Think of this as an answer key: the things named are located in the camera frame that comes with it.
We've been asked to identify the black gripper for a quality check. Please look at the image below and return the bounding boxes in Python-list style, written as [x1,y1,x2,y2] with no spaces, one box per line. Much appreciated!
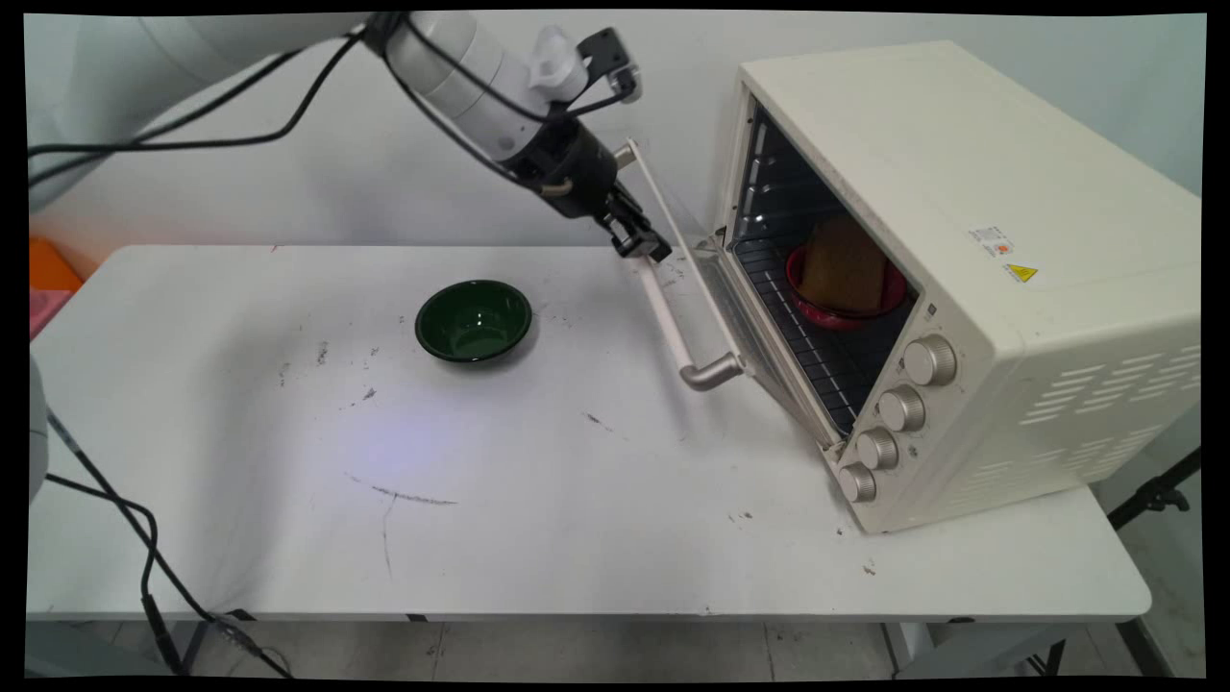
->
[507,115,675,264]

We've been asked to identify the glass oven door with handle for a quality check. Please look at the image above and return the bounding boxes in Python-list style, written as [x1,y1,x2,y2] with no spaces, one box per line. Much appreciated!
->
[613,139,849,451]

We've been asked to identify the dark green bowl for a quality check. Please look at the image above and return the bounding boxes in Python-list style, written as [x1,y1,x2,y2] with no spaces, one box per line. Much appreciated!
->
[414,280,533,364]

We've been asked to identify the brown bread loaf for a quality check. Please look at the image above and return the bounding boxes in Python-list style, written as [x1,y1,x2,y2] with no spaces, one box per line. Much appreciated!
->
[798,215,889,316]

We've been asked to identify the red bowl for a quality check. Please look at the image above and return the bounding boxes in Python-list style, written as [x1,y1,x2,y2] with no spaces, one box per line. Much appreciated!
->
[785,242,908,333]

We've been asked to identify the cream toaster oven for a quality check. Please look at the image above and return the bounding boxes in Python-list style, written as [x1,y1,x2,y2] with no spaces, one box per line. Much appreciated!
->
[723,40,1203,535]

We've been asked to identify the black tripod stand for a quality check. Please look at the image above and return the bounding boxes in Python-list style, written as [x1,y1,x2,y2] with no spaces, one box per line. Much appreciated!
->
[1107,449,1203,531]

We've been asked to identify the orange box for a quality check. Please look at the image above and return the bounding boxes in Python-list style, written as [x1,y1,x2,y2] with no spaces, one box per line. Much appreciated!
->
[29,236,86,293]

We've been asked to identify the pink box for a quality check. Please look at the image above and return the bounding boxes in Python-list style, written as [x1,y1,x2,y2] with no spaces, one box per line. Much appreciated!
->
[29,287,74,341]

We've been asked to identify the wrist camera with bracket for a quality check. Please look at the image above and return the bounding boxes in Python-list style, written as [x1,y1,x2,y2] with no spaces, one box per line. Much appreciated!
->
[573,27,644,107]

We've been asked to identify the wire oven rack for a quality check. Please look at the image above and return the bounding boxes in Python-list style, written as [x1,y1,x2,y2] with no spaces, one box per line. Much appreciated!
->
[732,236,914,438]

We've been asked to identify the black floor cable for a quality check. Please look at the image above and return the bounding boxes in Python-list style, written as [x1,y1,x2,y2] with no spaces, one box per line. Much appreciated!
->
[43,411,295,680]

